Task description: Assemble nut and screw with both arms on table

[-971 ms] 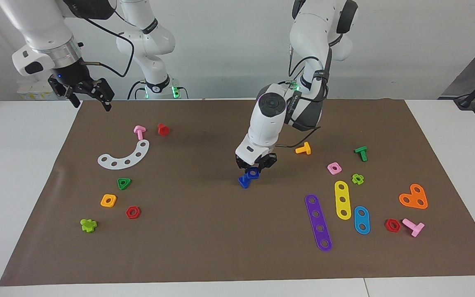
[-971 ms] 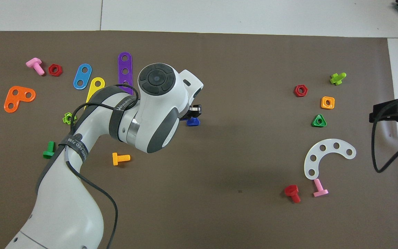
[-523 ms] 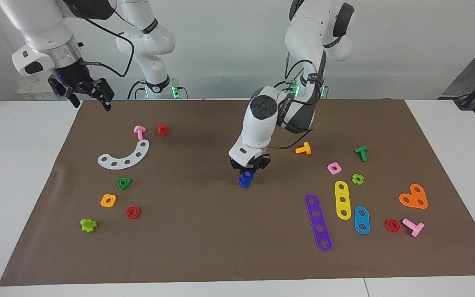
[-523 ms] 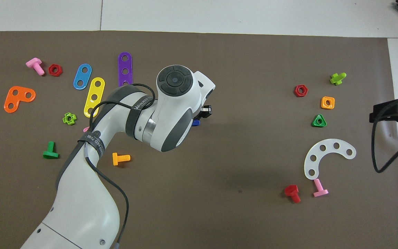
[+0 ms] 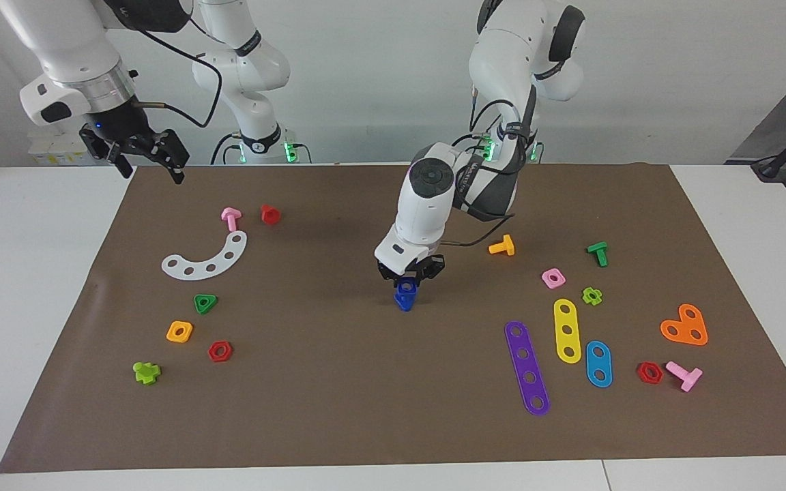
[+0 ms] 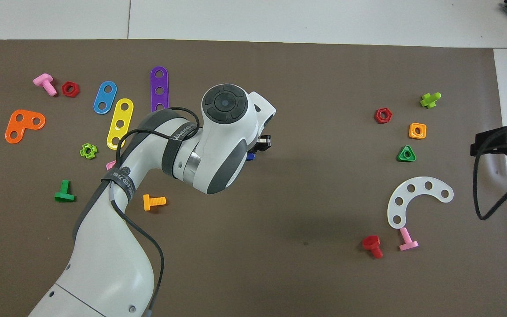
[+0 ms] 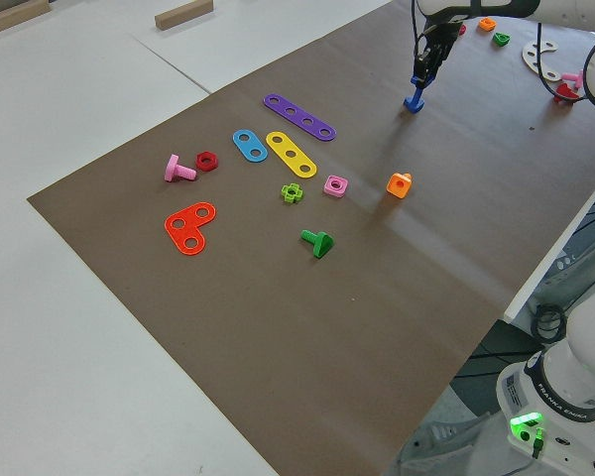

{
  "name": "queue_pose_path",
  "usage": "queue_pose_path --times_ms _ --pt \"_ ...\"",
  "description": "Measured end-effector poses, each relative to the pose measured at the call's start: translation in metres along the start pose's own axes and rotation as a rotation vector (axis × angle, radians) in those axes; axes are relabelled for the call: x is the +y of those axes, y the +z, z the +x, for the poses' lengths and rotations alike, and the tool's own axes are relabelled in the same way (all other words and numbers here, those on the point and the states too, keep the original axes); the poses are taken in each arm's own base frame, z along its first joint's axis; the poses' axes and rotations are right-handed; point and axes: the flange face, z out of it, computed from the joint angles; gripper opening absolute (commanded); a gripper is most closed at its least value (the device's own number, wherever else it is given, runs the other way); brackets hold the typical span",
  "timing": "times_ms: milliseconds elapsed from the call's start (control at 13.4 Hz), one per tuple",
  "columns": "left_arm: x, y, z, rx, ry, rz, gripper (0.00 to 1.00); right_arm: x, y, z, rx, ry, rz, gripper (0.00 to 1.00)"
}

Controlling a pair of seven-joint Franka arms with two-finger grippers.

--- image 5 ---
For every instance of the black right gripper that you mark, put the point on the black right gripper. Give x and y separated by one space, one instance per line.
128 126

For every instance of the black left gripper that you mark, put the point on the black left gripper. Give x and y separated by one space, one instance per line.
412 266

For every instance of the blue triangle toy screw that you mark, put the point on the blue triangle toy screw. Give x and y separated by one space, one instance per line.
404 303

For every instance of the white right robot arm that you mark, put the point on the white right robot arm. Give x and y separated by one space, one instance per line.
65 41

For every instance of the orange plastic toy screw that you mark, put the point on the orange plastic toy screw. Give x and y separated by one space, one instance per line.
505 247

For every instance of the pink plastic toy screw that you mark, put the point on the pink plastic toy screw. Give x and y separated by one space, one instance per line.
231 218
688 377

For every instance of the pink square toy nut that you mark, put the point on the pink square toy nut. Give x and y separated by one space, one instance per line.
546 278

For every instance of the red plastic toy screw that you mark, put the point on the red plastic toy screw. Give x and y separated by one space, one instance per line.
270 215

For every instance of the green triangle toy nut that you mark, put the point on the green triangle toy nut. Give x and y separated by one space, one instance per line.
212 300

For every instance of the lime flower toy nut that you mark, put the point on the lime flower toy nut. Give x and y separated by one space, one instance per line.
587 296

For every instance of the orange square toy nut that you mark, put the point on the orange square toy nut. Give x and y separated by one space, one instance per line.
171 333

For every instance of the green plastic toy screw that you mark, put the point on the green plastic toy screw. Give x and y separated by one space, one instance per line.
599 252

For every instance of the red hexagon toy nut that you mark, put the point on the red hexagon toy nut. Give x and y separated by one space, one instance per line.
212 352
641 373

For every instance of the lime cross toy screw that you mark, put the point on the lime cross toy screw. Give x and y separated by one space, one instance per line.
145 373

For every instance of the white box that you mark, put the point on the white box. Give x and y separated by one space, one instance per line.
55 149

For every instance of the brown paper table mat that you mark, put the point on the brown paper table mat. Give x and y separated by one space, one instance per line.
338 382

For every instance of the white curved perforated strip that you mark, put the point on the white curved perforated strip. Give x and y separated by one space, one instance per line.
220 262

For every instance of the purple four-hole strip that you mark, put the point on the purple four-hole strip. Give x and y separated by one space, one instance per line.
525 365

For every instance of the yellow three-hole strip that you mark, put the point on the yellow three-hole strip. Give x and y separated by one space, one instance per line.
567 318

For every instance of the blue two-hole strip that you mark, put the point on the blue two-hole strip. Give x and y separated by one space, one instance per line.
598 363

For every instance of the orange heart-shaped plate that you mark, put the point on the orange heart-shaped plate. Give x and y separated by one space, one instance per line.
685 327

